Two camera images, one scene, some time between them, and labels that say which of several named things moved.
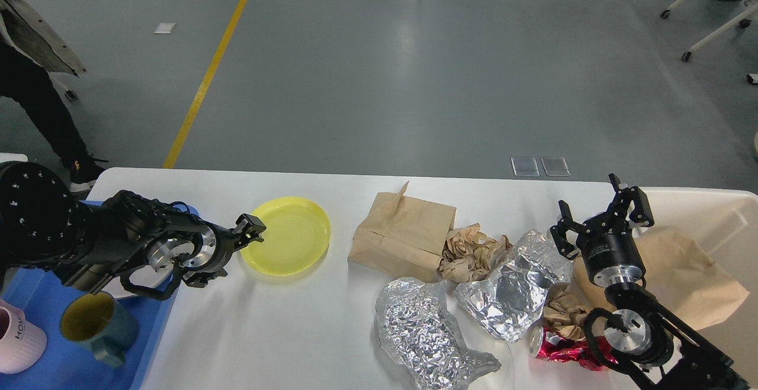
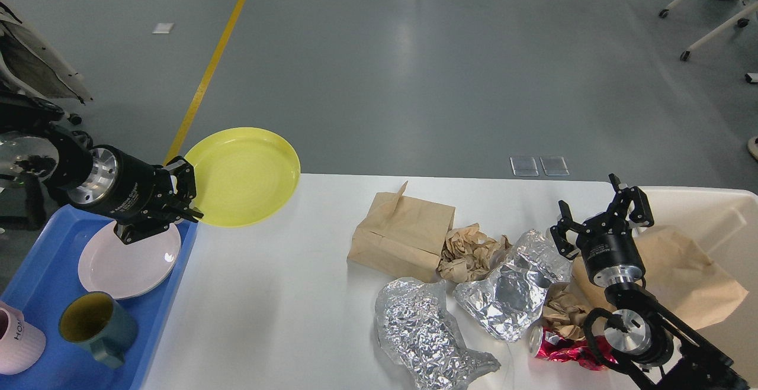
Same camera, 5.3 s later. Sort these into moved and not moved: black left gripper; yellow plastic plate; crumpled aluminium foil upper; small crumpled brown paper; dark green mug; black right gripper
Moved: yellow plastic plate; black left gripper
Not moved: dark green mug; black right gripper; crumpled aluminium foil upper; small crumpled brown paper
